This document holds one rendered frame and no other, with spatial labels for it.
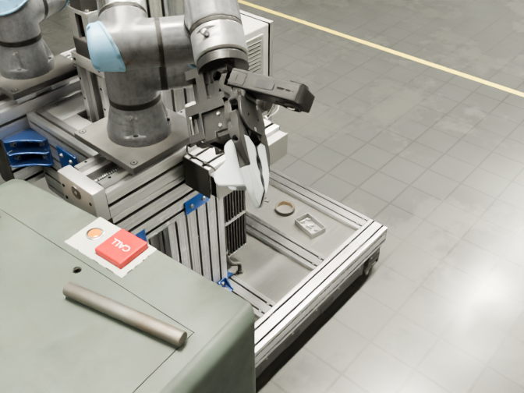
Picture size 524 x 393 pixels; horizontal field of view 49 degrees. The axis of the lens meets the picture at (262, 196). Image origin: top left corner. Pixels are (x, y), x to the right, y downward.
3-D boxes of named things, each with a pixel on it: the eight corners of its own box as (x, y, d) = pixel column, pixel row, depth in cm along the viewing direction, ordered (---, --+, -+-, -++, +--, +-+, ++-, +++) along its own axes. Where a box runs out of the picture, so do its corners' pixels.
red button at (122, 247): (150, 251, 92) (147, 242, 91) (122, 273, 88) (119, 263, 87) (123, 235, 95) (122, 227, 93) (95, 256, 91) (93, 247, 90)
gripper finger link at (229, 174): (227, 216, 75) (215, 150, 77) (267, 204, 73) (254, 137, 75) (215, 214, 72) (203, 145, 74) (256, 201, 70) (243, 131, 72)
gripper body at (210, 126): (218, 160, 81) (205, 83, 84) (272, 142, 78) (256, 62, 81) (189, 148, 74) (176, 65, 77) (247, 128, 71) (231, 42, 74)
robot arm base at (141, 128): (144, 106, 144) (139, 70, 138) (185, 128, 136) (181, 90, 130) (94, 131, 135) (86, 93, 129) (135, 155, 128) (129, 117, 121)
